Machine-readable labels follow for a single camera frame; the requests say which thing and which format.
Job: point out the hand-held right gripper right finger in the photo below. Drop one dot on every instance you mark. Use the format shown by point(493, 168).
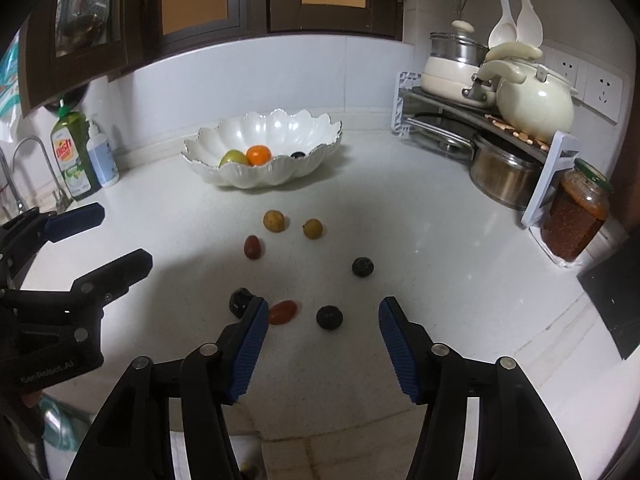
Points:
point(402, 350)

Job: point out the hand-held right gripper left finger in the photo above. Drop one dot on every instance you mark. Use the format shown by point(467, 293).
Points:
point(247, 350)

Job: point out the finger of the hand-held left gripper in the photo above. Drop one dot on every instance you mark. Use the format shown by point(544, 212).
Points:
point(75, 220)
point(120, 272)

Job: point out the red cherry tomato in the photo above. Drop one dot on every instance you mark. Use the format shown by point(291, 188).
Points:
point(283, 312)

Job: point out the blueberry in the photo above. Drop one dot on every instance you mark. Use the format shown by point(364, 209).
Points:
point(329, 318)
point(363, 267)

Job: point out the dark red grape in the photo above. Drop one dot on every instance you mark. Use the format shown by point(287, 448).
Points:
point(252, 247)

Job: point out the yellow longan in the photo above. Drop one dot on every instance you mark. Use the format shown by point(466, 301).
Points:
point(274, 221)
point(313, 229)

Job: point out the green apple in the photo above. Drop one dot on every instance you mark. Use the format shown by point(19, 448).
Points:
point(232, 158)

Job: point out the orange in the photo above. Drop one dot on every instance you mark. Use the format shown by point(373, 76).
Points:
point(259, 155)

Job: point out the white scalloped bowl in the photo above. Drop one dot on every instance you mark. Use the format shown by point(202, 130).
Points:
point(280, 130)

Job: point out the thin chrome faucet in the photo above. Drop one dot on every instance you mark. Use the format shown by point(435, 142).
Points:
point(19, 204)

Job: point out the green dish soap bottle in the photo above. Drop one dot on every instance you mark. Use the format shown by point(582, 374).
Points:
point(75, 160)

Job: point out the white pump bottle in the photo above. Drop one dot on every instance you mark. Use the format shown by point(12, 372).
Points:
point(102, 160)

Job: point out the printed plastic bag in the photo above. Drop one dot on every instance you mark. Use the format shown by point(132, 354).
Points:
point(7, 85)

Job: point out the stainless steel pot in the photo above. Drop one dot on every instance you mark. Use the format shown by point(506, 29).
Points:
point(500, 180)

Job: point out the perforated metal steamer plate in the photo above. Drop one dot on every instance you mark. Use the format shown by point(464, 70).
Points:
point(82, 10)

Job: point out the glass jar of sauce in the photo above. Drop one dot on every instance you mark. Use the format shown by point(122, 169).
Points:
point(570, 220)

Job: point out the glass pan lid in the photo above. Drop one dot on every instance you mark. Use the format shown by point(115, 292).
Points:
point(440, 135)

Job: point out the black knife block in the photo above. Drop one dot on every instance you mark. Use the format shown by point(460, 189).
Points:
point(615, 300)

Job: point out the grey countertop shelf rack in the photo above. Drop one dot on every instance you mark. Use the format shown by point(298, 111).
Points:
point(550, 175)

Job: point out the wooden trivet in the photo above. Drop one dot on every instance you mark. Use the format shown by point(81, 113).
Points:
point(520, 135)

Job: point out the cream saucepan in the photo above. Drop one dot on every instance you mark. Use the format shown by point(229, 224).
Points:
point(450, 69)
point(450, 91)

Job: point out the cream round lidded pot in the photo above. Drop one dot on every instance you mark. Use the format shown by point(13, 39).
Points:
point(535, 105)

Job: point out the dark wooden cutting board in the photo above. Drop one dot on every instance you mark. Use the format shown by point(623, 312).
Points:
point(622, 175)

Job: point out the steel steamer pot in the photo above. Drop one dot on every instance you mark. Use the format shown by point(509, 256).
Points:
point(455, 50)

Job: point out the white rice spoon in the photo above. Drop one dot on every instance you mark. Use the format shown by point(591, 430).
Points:
point(529, 22)
point(501, 32)

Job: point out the white wall outlet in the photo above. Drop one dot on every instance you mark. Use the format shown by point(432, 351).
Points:
point(605, 90)
point(567, 67)

